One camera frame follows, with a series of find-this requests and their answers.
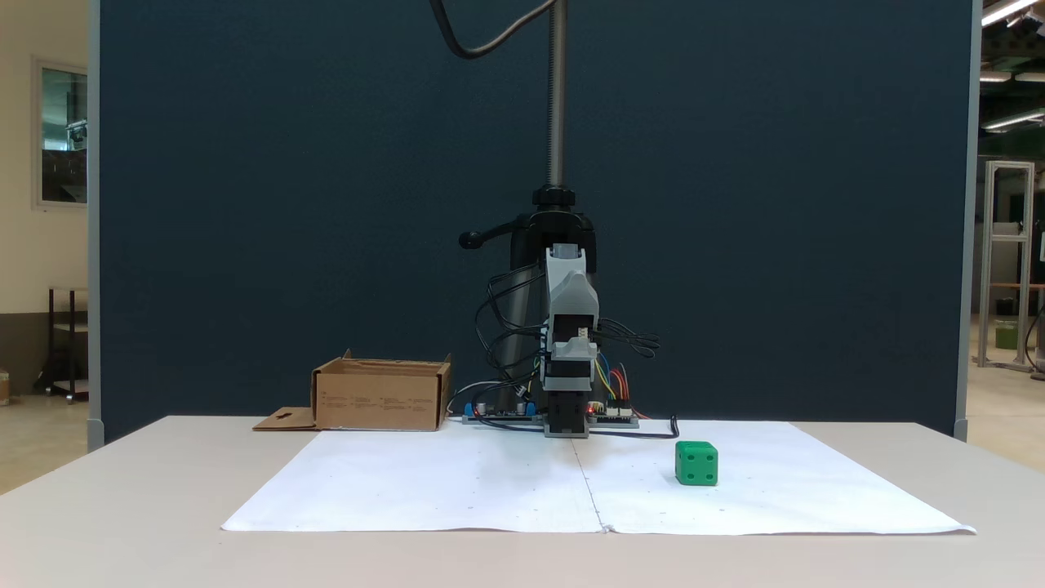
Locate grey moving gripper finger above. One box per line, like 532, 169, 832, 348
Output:
548, 272, 600, 318

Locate green dice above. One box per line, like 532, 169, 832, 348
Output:
675, 441, 719, 488

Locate blue circuit board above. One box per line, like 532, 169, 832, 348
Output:
462, 400, 545, 426

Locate white paper sheet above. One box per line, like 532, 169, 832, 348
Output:
571, 421, 977, 537
220, 430, 607, 533

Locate brown cardboard box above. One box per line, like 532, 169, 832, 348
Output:
253, 350, 452, 432

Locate dark blue partition panel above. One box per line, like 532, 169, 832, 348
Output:
87, 0, 981, 448

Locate dark shelf cart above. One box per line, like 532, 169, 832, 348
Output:
46, 286, 89, 403

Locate black servo cable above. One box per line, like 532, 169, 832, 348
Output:
475, 269, 547, 385
596, 317, 661, 360

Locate circuit board with coloured wires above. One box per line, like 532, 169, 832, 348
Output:
588, 400, 640, 429

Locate black power cable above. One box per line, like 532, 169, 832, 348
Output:
474, 415, 681, 441

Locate black camera cable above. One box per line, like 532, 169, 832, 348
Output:
429, 0, 558, 60

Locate aluminium profile frame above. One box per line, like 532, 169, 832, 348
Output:
977, 160, 1037, 373

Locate framed wall window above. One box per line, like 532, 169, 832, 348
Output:
33, 58, 89, 210

